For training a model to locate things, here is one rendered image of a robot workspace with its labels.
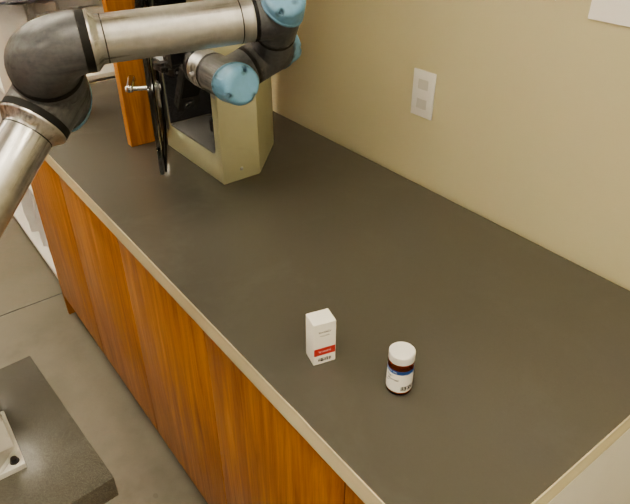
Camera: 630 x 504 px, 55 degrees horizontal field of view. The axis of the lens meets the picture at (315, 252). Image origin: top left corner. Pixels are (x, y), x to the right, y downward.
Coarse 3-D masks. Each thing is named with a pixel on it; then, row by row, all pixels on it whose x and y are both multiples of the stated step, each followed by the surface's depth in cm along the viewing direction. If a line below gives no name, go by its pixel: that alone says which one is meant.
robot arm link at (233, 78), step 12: (204, 60) 113; (216, 60) 111; (228, 60) 110; (240, 60) 110; (204, 72) 112; (216, 72) 109; (228, 72) 107; (240, 72) 107; (252, 72) 109; (204, 84) 113; (216, 84) 109; (228, 84) 107; (240, 84) 108; (252, 84) 110; (216, 96) 112; (228, 96) 109; (240, 96) 110; (252, 96) 111
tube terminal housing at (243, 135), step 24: (192, 0) 136; (216, 48) 137; (264, 96) 160; (168, 120) 170; (216, 120) 147; (240, 120) 150; (264, 120) 162; (168, 144) 177; (192, 144) 163; (216, 144) 151; (240, 144) 153; (264, 144) 164; (216, 168) 156; (240, 168) 156
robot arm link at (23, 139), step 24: (24, 96) 98; (72, 96) 100; (24, 120) 99; (48, 120) 99; (72, 120) 104; (0, 144) 97; (24, 144) 98; (48, 144) 102; (0, 168) 96; (24, 168) 99; (0, 192) 96; (24, 192) 101; (0, 216) 97
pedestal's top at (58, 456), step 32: (0, 384) 98; (32, 384) 98; (32, 416) 92; (64, 416) 92; (32, 448) 87; (64, 448) 87; (0, 480) 83; (32, 480) 83; (64, 480) 83; (96, 480) 83
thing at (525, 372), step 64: (128, 192) 152; (192, 192) 152; (256, 192) 152; (320, 192) 152; (384, 192) 152; (192, 256) 128; (256, 256) 128; (320, 256) 128; (384, 256) 128; (448, 256) 128; (512, 256) 128; (256, 320) 111; (384, 320) 111; (448, 320) 111; (512, 320) 111; (576, 320) 111; (256, 384) 102; (320, 384) 98; (384, 384) 98; (448, 384) 98; (512, 384) 98; (576, 384) 98; (320, 448) 90; (384, 448) 87; (448, 448) 87; (512, 448) 87; (576, 448) 87
